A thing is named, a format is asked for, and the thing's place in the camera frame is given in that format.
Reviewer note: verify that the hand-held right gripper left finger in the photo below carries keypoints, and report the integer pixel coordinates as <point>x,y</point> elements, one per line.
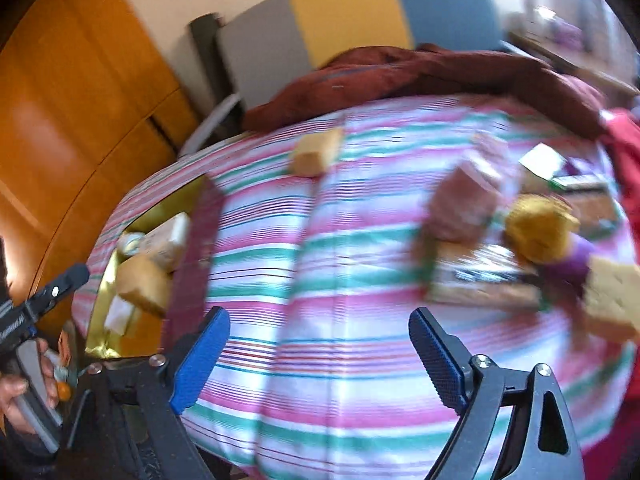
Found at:
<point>200,360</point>

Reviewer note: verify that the pink towel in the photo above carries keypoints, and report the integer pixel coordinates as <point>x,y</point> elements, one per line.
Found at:
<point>465,200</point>

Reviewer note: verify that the grey yellow blue chair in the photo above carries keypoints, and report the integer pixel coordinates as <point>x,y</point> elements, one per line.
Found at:
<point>350,25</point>

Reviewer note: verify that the thick yellow sponge block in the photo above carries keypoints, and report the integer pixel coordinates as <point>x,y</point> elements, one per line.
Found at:
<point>142,285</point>

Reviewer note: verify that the small yellow sponge cube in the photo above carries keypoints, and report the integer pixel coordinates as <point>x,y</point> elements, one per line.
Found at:
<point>317,152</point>

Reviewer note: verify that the wooden wardrobe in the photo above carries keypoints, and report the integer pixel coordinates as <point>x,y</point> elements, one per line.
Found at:
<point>75,110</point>

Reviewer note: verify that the thin yellow sponge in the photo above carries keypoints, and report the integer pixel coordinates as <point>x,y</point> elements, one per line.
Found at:
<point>542,227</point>

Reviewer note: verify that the red cloth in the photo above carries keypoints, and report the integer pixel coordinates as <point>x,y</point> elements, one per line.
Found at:
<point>627,160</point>

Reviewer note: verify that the gold tin tray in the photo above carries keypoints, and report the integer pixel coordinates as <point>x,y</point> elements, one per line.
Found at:
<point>195,260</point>

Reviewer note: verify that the person's left hand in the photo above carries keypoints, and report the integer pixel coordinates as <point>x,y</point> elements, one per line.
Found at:
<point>12,392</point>

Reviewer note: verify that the small printed box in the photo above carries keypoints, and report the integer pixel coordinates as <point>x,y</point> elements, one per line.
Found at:
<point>580,184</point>
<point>542,161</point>

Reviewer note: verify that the maroon padded jacket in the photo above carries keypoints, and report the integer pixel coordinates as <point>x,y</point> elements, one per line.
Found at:
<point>425,77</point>

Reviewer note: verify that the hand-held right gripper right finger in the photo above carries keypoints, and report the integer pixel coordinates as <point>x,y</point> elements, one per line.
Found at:
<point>437,357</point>

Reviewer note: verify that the person's left forearm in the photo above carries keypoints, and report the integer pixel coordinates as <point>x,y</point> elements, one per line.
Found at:
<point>22,460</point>

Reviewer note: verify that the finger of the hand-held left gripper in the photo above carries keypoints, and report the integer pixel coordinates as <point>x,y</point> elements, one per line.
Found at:
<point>62,284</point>

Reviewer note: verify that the white printed box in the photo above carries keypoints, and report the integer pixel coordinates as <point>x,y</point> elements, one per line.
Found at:
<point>167,240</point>

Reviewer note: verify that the clear-wrapped packet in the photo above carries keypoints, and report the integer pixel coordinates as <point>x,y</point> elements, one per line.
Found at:
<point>480,282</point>

